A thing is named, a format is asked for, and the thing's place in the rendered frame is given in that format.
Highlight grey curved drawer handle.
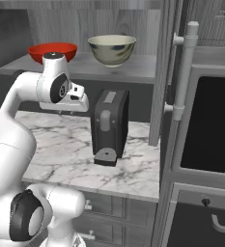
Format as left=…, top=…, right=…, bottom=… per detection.
left=211, top=213, right=225, bottom=235

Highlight long grey door handle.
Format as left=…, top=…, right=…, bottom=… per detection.
left=163, top=20, right=200, bottom=123

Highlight built-in oven with black window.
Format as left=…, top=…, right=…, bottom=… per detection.
left=167, top=64, right=225, bottom=191

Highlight dark grey cabinet door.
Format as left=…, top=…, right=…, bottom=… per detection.
left=0, top=8, right=35, bottom=82

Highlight grey cabinet shelf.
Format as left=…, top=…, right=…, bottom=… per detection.
left=0, top=51, right=158, bottom=86

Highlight dark grey coffee machine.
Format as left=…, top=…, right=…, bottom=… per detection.
left=91, top=89, right=130, bottom=168

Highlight cream bowl with blue pattern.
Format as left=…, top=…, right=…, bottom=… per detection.
left=87, top=34, right=138, bottom=69

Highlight red bowl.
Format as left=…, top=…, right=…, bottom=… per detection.
left=27, top=41, right=78, bottom=66

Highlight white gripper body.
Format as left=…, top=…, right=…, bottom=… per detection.
left=39, top=93, right=90, bottom=114

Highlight grey cabinet with dark handle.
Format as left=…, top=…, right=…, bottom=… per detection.
left=181, top=0, right=225, bottom=48

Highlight grey oven drawer front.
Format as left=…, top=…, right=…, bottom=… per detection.
left=161, top=182, right=225, bottom=247

